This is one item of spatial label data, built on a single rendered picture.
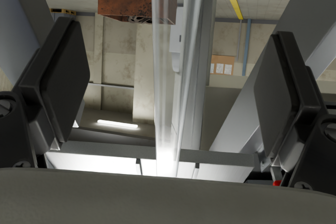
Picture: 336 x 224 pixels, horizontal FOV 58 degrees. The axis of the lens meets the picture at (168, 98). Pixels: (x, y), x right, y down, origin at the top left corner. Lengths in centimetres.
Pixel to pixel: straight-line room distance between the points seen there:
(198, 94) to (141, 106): 877
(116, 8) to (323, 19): 313
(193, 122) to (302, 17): 34
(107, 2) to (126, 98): 739
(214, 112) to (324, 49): 48
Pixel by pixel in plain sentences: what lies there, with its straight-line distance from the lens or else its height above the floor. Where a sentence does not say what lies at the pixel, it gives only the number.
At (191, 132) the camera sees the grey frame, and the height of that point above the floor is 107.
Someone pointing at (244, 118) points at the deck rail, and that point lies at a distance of 35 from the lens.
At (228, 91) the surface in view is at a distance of 69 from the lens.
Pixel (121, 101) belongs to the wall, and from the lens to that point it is 1061.
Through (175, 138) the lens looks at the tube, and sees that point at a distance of 16.
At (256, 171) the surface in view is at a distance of 47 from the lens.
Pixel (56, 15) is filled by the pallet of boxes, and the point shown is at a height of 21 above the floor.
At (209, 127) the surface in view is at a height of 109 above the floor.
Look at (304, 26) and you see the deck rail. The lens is 25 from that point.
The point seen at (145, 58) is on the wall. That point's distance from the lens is 910.
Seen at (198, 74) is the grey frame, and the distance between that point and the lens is 53.
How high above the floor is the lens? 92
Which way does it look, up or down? 10 degrees up
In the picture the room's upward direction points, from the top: 176 degrees counter-clockwise
